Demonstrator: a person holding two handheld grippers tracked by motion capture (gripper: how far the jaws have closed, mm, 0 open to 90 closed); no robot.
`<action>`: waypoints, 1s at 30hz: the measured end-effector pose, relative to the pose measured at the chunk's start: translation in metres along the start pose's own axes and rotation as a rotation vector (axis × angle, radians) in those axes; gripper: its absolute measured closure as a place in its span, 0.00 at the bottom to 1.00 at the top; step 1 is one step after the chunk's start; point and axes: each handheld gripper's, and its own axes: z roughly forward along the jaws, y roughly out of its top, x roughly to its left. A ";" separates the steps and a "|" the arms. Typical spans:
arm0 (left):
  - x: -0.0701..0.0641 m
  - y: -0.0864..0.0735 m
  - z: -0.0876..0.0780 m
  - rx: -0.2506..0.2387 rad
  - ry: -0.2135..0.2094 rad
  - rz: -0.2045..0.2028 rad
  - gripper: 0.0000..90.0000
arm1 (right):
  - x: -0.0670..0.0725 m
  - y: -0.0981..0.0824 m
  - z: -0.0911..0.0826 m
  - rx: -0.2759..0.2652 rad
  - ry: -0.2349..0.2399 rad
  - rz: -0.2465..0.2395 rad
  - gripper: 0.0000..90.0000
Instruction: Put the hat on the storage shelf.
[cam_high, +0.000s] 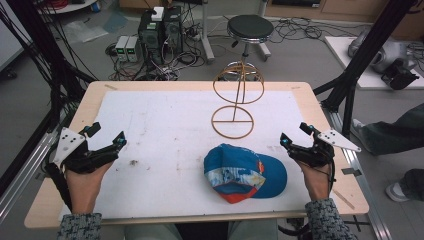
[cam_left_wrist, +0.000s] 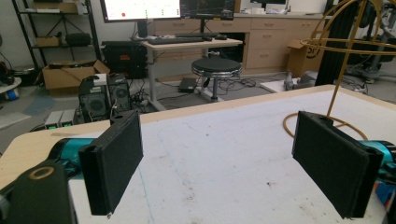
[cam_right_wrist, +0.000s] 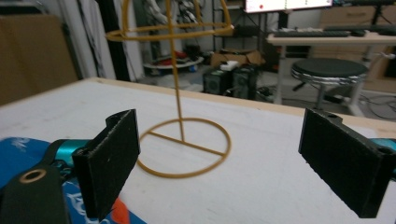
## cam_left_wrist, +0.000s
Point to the black flat box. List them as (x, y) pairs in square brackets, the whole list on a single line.
[(188, 84)]

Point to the cardboard box with dark print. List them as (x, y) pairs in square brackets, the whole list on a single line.
[(303, 57)]

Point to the grey power supply units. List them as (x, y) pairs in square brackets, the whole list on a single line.
[(59, 118)]

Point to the dark-screen monitor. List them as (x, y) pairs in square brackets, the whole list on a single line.
[(208, 8)]

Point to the white standing desk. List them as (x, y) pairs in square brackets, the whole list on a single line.
[(174, 49)]

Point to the black equipment case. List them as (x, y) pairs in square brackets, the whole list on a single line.
[(124, 59)]

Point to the black computer mouse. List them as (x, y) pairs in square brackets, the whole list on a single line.
[(221, 37)]

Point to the black metal shelf rack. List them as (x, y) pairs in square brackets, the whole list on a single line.
[(59, 31)]

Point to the round black stool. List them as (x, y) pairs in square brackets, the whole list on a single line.
[(216, 69)]

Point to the open cardboard box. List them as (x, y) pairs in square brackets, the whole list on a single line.
[(70, 74)]

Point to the wooden drawer cabinet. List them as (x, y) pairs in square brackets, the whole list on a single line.
[(267, 40)]

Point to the black keyboard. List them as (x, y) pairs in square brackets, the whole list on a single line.
[(176, 40)]

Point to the white-screen monitor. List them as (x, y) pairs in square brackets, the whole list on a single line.
[(141, 9)]

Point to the black computer tower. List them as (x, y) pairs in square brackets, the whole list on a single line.
[(104, 96)]

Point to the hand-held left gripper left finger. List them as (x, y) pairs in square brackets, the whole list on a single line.
[(112, 161)]

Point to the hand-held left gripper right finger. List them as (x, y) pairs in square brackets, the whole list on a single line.
[(333, 161)]

